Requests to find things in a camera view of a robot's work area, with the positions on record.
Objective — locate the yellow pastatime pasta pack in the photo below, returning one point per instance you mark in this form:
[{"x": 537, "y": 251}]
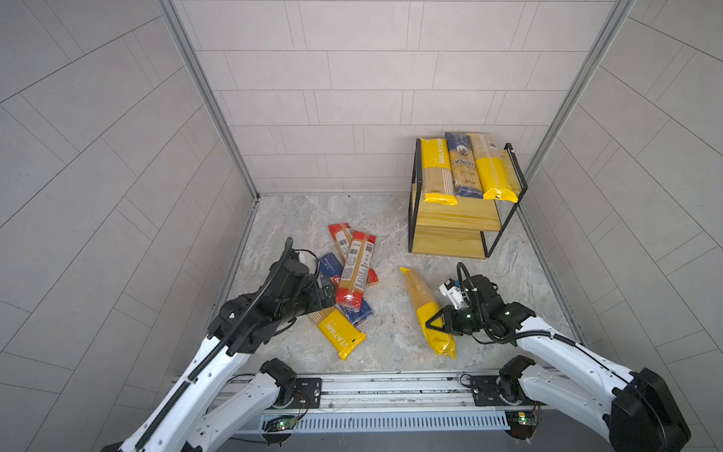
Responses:
[{"x": 338, "y": 330}]

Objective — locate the blue clear spaghetti pack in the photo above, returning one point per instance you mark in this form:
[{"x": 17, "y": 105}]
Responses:
[{"x": 463, "y": 166}]

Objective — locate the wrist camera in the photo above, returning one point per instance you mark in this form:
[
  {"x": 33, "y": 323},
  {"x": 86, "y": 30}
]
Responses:
[
  {"x": 452, "y": 290},
  {"x": 309, "y": 259}
]

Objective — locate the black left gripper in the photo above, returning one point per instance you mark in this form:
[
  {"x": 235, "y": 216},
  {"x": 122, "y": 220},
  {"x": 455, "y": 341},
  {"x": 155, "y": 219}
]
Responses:
[{"x": 318, "y": 300}]

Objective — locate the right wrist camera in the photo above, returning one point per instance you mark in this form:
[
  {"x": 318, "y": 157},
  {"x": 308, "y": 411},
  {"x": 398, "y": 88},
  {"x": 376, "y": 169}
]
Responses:
[{"x": 452, "y": 290}]

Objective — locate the yellow kraft pasta pack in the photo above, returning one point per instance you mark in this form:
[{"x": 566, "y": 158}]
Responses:
[
  {"x": 425, "y": 306},
  {"x": 491, "y": 169}
]

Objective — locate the wooden shelf black metal frame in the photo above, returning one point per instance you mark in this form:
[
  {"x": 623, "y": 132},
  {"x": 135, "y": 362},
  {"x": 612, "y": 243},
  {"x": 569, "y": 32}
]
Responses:
[{"x": 470, "y": 229}]

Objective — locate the red spaghetti pack top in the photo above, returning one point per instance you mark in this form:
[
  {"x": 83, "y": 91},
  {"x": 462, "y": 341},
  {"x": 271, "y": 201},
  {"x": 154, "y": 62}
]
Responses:
[{"x": 353, "y": 280}]

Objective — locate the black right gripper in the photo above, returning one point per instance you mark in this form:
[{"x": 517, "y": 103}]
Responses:
[{"x": 444, "y": 321}]

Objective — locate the right circuit board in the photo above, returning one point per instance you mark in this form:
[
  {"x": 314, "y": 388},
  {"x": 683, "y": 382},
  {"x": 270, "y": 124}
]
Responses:
[{"x": 522, "y": 425}]

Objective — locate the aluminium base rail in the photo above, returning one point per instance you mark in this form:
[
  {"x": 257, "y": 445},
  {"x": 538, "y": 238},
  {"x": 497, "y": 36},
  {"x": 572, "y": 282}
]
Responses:
[{"x": 388, "y": 402}]

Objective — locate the red spaghetti pack rear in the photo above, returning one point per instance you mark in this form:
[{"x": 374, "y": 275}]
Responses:
[{"x": 342, "y": 236}]

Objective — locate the yellow pasta pack wholewheat spaghetti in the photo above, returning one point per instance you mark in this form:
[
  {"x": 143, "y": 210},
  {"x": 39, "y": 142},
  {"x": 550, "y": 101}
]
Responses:
[{"x": 438, "y": 182}]

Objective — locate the circuit board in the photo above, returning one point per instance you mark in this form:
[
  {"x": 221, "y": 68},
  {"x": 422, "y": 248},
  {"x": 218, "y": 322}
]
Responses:
[
  {"x": 522, "y": 425},
  {"x": 281, "y": 424}
]

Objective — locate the left circuit board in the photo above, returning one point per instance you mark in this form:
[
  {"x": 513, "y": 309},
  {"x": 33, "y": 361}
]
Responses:
[{"x": 281, "y": 424}]

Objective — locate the red spaghetti pack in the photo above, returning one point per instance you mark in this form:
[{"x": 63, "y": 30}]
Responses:
[
  {"x": 342, "y": 236},
  {"x": 353, "y": 280}
]

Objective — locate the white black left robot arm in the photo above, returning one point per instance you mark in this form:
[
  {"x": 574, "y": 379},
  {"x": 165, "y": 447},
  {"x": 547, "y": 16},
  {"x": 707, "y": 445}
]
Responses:
[{"x": 184, "y": 420}]

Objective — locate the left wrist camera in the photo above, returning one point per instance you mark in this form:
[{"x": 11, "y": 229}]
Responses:
[{"x": 309, "y": 259}]

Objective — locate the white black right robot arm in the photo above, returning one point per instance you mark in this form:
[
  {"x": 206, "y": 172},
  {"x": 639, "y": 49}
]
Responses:
[{"x": 633, "y": 410}]

